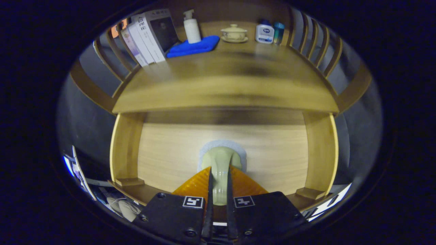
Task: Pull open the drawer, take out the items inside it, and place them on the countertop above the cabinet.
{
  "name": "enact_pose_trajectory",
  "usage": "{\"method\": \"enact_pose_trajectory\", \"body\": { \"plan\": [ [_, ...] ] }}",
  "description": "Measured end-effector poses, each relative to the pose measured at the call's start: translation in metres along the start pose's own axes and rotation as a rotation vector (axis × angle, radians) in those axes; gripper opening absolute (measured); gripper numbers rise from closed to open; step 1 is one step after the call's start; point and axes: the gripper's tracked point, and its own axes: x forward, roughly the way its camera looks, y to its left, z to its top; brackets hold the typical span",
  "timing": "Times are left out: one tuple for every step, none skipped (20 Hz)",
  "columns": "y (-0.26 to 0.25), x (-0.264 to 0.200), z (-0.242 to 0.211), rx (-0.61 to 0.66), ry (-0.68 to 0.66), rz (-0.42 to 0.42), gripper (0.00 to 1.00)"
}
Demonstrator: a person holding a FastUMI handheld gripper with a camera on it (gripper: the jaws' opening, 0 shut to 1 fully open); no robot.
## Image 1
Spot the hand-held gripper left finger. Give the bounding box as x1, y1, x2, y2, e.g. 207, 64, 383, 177
133, 166, 214, 244

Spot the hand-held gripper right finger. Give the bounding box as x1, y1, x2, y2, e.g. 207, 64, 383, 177
226, 165, 307, 243

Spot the wooden drawer with black knob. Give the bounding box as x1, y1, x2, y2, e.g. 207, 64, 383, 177
109, 107, 340, 212

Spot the wooden countertop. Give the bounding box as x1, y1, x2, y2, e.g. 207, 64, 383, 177
112, 20, 340, 114

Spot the white rounded object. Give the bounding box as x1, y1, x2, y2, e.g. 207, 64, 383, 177
117, 200, 142, 223

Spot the black and white striped board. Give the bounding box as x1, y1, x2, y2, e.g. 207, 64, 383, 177
302, 184, 353, 222

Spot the black backdrop cloth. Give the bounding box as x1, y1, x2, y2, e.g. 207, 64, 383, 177
57, 17, 384, 191

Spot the blue folded cloth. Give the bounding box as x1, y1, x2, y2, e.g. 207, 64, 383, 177
166, 35, 220, 58

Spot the pale purple book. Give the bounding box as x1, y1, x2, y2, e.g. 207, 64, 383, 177
121, 27, 149, 67

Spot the white book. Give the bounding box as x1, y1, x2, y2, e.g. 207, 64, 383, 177
131, 14, 156, 65

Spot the white lotion bottle blue cap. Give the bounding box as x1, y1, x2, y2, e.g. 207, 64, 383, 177
255, 19, 275, 45

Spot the teal bottle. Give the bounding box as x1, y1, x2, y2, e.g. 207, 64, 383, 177
273, 22, 285, 46

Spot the grey book with dark cover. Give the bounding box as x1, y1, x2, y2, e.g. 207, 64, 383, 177
144, 9, 181, 64

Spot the beige lidded ceramic cup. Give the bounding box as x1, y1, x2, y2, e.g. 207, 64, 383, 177
220, 24, 249, 44

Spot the white pump bottle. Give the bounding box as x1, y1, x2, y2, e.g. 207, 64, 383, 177
183, 9, 202, 44

